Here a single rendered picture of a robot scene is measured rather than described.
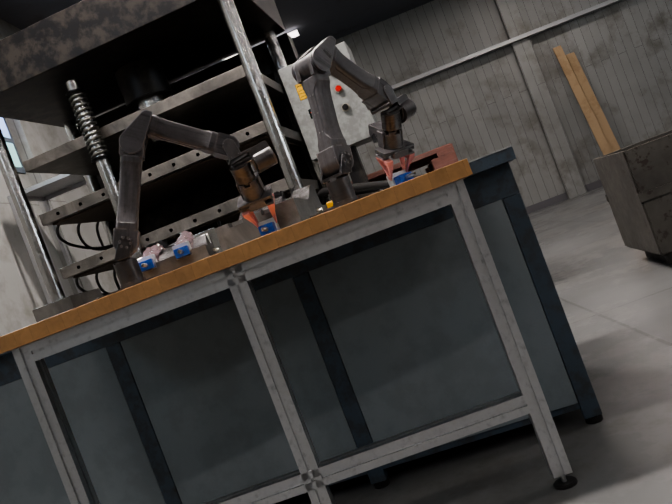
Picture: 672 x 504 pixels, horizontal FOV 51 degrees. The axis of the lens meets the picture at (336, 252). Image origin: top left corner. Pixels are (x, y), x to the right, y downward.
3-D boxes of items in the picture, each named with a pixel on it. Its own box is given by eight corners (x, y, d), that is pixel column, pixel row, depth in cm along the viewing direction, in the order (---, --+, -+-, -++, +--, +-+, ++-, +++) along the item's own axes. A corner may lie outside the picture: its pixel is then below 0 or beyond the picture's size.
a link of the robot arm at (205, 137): (239, 143, 200) (130, 113, 195) (242, 136, 192) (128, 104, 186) (229, 185, 199) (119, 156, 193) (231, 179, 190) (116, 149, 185)
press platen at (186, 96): (249, 74, 293) (245, 63, 293) (25, 172, 314) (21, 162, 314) (289, 97, 362) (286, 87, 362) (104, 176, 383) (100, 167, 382)
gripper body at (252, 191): (240, 203, 204) (229, 181, 200) (273, 190, 203) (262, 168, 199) (240, 213, 199) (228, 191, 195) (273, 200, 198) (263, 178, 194)
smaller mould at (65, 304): (77, 315, 237) (69, 295, 237) (39, 329, 240) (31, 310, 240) (106, 305, 257) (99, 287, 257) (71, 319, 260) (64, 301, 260)
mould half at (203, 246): (211, 261, 210) (198, 226, 210) (127, 293, 207) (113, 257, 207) (220, 262, 260) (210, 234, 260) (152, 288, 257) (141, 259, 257)
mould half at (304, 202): (303, 226, 208) (287, 183, 208) (224, 256, 213) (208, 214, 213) (333, 219, 257) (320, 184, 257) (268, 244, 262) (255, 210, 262)
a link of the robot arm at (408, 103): (401, 122, 215) (382, 86, 213) (422, 111, 209) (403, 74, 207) (381, 135, 207) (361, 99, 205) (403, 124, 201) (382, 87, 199)
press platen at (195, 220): (291, 188, 291) (286, 177, 291) (63, 279, 312) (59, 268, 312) (325, 189, 363) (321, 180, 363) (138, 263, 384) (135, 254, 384)
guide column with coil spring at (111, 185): (185, 368, 300) (73, 78, 298) (173, 372, 301) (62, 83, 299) (189, 364, 306) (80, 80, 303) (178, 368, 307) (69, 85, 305)
